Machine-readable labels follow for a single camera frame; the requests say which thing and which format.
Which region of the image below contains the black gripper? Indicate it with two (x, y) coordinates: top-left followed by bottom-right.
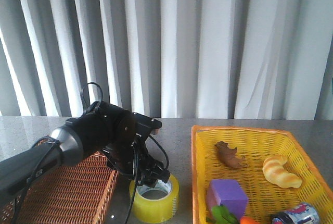
(65, 102), (170, 188)

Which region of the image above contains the yellow packing tape roll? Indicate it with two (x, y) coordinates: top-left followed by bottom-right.
(129, 175), (180, 223)

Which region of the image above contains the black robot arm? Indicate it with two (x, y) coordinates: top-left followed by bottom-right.
(1, 102), (170, 205)

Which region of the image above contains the green toy leafy vegetable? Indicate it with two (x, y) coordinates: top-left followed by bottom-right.
(206, 205), (239, 224)

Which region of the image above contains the purple foam cube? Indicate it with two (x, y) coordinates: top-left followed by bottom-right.
(206, 179), (249, 220)

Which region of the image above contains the brown toy animal figurine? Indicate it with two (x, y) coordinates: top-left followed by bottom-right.
(215, 141), (247, 169)

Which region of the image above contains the brown wicker basket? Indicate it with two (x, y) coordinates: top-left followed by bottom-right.
(1, 141), (119, 223)

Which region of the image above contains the orange toy carrot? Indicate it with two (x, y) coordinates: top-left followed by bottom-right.
(239, 216), (259, 224)

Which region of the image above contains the yellow plastic woven basket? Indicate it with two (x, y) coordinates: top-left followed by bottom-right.
(191, 126), (332, 223)

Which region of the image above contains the toy croissant bread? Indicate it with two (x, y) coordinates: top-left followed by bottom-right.
(262, 154), (302, 189)

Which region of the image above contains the grey pleated curtain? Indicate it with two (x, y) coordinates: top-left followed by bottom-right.
(1, 0), (332, 120)

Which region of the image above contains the small jar with blue label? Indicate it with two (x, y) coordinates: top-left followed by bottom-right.
(271, 202), (321, 224)

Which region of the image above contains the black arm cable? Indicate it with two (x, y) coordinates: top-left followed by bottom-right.
(11, 82), (170, 224)

